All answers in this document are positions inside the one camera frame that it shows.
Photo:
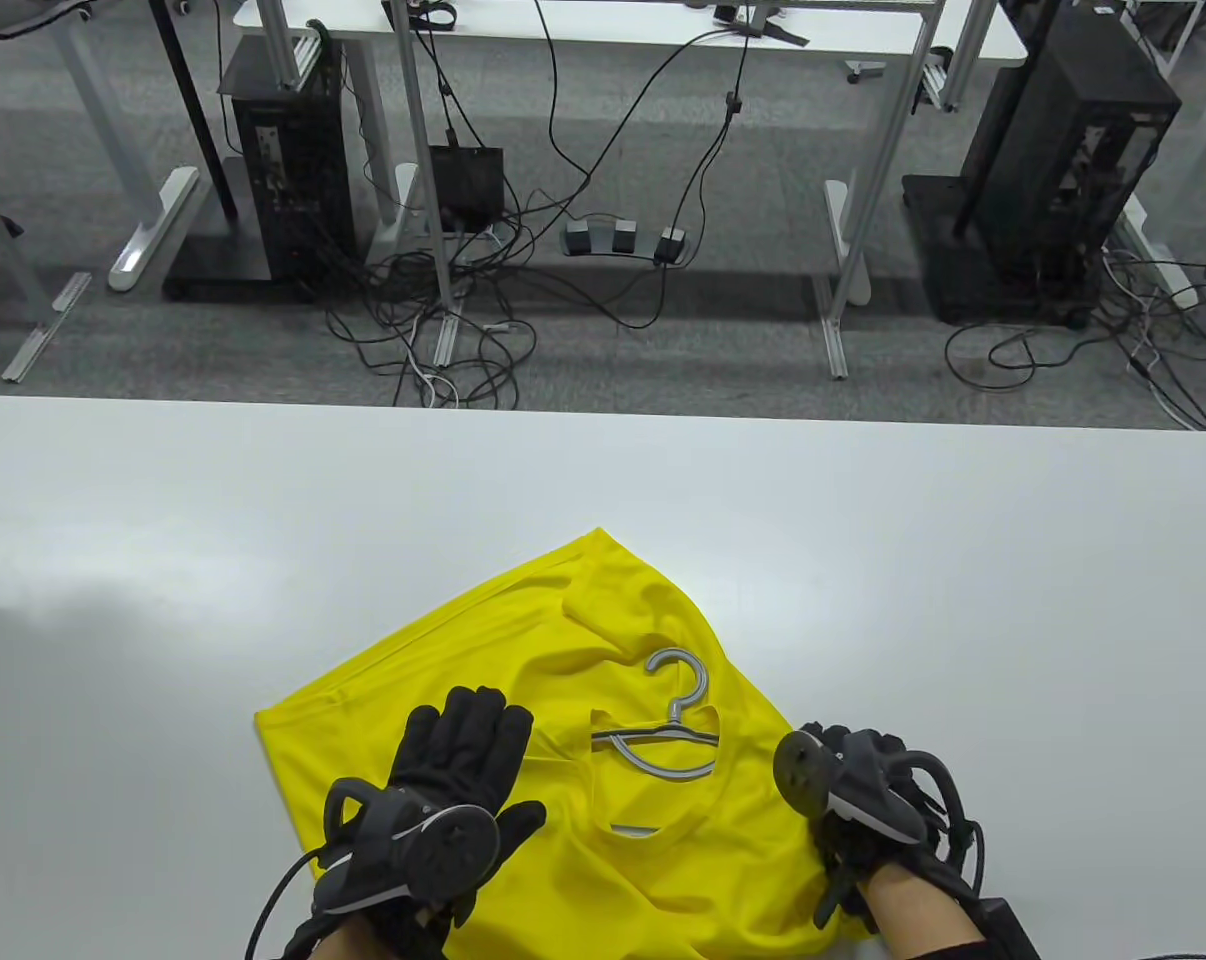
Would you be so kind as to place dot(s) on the person's right hand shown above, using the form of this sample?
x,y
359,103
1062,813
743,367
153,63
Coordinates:
x,y
868,860

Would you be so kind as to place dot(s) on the person's left hand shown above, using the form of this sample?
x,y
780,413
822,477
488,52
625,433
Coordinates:
x,y
463,750

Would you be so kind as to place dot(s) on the person's right fingers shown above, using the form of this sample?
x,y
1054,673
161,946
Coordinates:
x,y
858,738

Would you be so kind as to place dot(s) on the person's left little finger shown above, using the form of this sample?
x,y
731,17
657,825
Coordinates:
x,y
415,745

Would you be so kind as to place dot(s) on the person's left middle finger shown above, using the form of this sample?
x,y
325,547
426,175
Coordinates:
x,y
483,735

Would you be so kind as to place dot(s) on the person's left thumb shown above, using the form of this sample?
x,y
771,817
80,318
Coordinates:
x,y
519,832

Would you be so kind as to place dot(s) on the yellow t-shirt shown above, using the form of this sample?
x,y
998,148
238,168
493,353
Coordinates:
x,y
523,640

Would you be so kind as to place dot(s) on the person's right forearm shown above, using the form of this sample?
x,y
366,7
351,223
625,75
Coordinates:
x,y
918,915

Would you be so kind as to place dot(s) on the person's left forearm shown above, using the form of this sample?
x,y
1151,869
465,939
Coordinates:
x,y
393,940

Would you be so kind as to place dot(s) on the grey tracker on right glove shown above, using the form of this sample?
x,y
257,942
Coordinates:
x,y
843,785

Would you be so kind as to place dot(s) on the grey tracker on glove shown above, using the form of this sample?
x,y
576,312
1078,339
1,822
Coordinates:
x,y
843,785
413,850

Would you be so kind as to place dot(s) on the grey tracker on left glove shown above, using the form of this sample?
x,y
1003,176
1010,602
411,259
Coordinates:
x,y
413,850

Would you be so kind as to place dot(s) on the grey plastic clothes hanger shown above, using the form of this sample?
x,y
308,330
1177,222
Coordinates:
x,y
675,700

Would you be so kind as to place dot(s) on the grey foot pedal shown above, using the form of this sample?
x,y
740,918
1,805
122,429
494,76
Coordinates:
x,y
603,238

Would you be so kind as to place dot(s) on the black power adapter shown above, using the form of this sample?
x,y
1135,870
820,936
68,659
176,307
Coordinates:
x,y
671,246

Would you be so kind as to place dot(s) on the small black box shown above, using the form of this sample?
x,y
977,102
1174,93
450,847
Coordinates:
x,y
468,185

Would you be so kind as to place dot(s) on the white power strip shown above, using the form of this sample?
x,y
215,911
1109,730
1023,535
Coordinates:
x,y
1163,270

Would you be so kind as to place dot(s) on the black computer tower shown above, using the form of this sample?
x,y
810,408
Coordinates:
x,y
1063,130
293,160

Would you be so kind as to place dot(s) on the white desk leg with foot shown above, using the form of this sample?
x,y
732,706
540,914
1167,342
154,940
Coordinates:
x,y
123,180

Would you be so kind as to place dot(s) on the white desk with grey legs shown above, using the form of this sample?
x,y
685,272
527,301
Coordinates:
x,y
613,22

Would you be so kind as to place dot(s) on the aluminium frame post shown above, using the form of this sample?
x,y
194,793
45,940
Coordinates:
x,y
431,200
868,200

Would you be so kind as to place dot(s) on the aluminium rail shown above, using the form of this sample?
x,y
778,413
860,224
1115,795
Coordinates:
x,y
48,325

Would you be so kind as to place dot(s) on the black stand post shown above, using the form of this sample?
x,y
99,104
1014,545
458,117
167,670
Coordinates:
x,y
195,110

